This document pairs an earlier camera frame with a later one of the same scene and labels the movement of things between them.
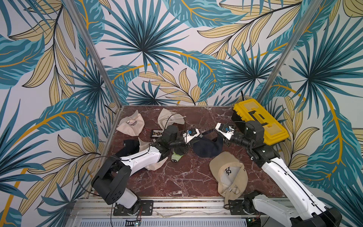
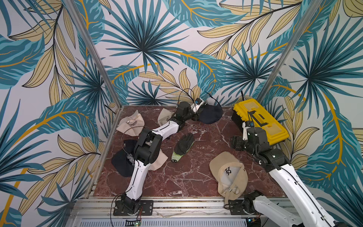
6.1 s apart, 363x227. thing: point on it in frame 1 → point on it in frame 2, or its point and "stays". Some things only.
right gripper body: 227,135 → 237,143
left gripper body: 189,142 → 196,115
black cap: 209,144 → 210,114
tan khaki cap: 230,172 stays
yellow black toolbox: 251,110 stays
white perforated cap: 167,118 stays
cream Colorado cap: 155,166 stays
